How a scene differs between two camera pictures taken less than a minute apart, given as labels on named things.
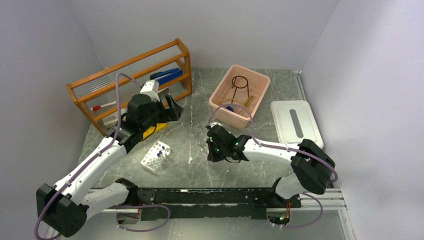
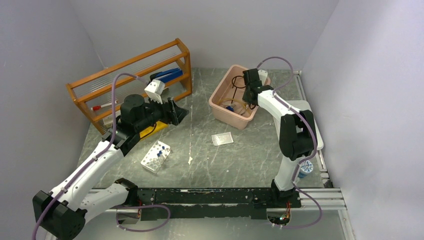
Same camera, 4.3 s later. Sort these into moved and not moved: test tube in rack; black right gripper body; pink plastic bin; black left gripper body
Moved: black right gripper body
Not moved: pink plastic bin; test tube in rack; black left gripper body
